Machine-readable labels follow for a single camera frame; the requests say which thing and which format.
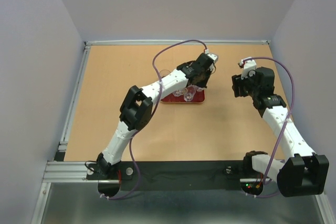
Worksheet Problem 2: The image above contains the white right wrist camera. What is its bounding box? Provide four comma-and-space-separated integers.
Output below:
238, 57, 257, 80

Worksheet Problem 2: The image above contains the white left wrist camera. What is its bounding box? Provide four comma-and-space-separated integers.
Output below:
204, 49, 218, 65

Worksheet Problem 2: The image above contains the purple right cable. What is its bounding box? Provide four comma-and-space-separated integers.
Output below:
243, 56, 295, 199

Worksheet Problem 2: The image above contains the black base cloth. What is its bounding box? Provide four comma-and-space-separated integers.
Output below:
86, 161, 264, 195

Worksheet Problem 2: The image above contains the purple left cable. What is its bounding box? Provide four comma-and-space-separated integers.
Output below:
99, 39, 211, 200

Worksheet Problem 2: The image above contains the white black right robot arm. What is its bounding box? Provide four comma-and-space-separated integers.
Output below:
232, 66, 329, 197

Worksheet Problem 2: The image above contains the metal front plate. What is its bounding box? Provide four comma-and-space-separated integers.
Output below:
43, 183, 323, 223

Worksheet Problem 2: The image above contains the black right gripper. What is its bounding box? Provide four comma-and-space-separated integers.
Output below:
231, 69, 259, 98

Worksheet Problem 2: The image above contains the white round knob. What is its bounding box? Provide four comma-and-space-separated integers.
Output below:
126, 167, 133, 176

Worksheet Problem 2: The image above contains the red lacquer tray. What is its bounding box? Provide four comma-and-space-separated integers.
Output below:
161, 90, 205, 104

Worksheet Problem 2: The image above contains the aluminium table frame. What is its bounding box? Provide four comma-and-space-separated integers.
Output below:
32, 41, 335, 223

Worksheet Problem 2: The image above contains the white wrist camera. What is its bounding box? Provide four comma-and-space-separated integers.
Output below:
238, 57, 257, 80
204, 49, 218, 65

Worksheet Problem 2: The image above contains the clear faceted glass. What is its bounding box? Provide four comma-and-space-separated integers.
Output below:
194, 85, 204, 92
159, 69, 171, 78
183, 86, 196, 102
173, 89, 185, 97

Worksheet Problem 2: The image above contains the purple cable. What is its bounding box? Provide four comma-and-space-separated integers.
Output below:
243, 56, 295, 199
99, 39, 211, 200

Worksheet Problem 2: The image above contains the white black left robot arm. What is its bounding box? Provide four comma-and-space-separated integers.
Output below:
97, 52, 218, 179

